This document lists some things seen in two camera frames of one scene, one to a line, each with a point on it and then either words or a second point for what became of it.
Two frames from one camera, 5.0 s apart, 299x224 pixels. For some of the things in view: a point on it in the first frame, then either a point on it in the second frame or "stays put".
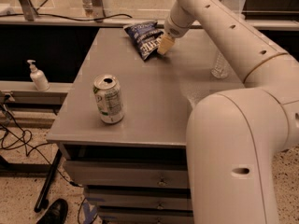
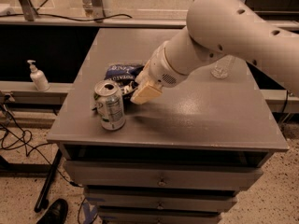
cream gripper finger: x=165 y=43 → x=145 y=91
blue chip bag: x=146 y=35 → x=125 y=75
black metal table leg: x=42 y=201 stays put
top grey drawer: x=129 y=174 stays put
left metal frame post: x=29 y=9 stays put
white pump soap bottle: x=38 y=77 stays put
